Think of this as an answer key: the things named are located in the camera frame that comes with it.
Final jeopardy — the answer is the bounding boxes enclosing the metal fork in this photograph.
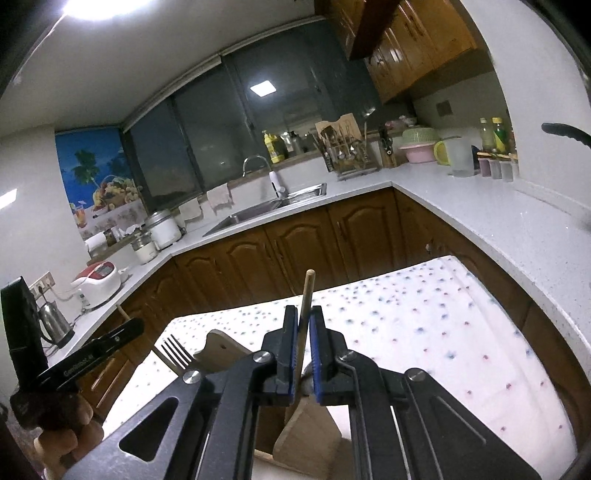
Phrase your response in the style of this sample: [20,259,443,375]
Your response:
[152,335,200,376]

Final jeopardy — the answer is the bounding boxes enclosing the pink bowl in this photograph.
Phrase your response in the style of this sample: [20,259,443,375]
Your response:
[398,143,438,164]

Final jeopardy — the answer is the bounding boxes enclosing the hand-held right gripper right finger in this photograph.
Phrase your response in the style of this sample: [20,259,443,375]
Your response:
[308,305,543,480]

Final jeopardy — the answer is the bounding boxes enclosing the beige dish cloth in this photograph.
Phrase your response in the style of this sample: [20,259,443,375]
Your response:
[206,184,233,215]
[178,198,204,224]

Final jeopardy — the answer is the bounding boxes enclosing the steel electric kettle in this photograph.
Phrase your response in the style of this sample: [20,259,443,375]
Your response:
[39,300,77,349]

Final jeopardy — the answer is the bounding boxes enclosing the wooden wall cabinets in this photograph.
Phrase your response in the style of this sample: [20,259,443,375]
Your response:
[314,0,478,104]

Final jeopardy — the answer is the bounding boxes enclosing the wooden chopstick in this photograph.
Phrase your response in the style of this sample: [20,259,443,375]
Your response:
[294,270,317,384]

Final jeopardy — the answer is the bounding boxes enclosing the tropical fruit wall poster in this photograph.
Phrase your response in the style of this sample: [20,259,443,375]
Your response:
[55,128,148,241]

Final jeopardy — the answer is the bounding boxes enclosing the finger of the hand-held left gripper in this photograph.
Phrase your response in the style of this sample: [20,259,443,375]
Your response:
[88,318,145,360]

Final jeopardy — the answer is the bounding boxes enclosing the wooden cutting board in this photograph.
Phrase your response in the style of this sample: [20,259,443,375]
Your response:
[315,113,363,144]

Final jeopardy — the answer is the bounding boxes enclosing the dotted white tablecloth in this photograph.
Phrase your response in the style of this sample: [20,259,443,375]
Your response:
[102,256,578,480]

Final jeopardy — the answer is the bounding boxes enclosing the steel sink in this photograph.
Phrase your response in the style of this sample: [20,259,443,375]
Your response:
[203,182,328,237]

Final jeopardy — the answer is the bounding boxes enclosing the black wok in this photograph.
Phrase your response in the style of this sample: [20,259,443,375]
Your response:
[541,122,591,151]

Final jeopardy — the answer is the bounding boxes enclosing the chrome faucet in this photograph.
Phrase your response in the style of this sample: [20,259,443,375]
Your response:
[242,155,287,199]

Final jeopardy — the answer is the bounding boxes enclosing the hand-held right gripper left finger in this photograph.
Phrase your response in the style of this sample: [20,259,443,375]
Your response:
[60,305,301,480]

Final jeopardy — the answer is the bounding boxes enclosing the wooden utensil holder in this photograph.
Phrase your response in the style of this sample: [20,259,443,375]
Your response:
[191,329,354,480]

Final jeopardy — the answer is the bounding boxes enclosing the glass jar with white lid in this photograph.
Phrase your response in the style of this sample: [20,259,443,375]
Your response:
[131,231,155,265]

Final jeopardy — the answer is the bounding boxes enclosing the wooden base cabinets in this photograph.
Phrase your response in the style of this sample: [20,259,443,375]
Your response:
[74,185,578,416]

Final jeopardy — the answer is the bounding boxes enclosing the knife block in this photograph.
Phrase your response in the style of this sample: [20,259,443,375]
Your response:
[378,127,398,169]

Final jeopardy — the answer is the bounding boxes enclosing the frosted plastic pitcher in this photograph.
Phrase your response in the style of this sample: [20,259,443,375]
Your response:
[434,136,476,178]

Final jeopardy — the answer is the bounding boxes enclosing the wall socket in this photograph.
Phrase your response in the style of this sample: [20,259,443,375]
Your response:
[28,272,56,296]

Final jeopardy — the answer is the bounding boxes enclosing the person's left hand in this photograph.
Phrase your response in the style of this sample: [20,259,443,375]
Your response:
[11,392,105,475]

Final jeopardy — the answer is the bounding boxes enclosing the green yellow bottle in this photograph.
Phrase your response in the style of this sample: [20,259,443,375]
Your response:
[492,117,511,155]

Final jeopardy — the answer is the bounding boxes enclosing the red and white rice cooker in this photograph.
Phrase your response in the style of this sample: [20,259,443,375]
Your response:
[71,261,125,310]

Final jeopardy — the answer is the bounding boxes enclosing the ceiling light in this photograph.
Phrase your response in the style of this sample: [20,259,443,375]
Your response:
[62,0,153,21]

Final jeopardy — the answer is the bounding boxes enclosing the paper towel roll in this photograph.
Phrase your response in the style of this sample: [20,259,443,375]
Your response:
[87,232,109,259]

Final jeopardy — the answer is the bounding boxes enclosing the dish rack with utensils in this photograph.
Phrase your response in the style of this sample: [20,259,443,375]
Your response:
[318,124,380,177]

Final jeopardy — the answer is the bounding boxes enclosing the dark sliding window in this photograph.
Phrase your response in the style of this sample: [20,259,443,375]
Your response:
[122,18,384,210]

